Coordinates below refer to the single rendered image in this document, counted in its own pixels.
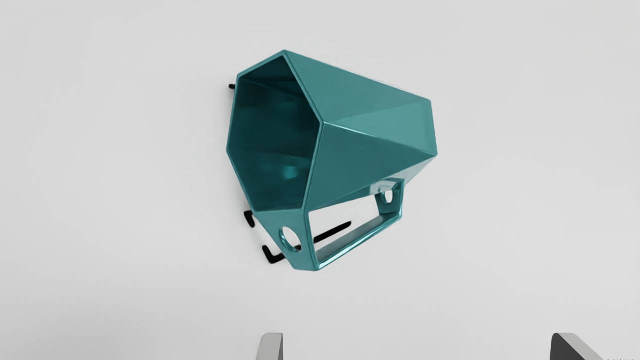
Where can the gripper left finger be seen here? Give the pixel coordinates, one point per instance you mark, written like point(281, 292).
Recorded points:
point(271, 348)

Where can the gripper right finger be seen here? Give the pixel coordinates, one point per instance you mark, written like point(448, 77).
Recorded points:
point(570, 349)

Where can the teal faceted mug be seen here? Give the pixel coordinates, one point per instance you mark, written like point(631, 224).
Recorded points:
point(360, 145)

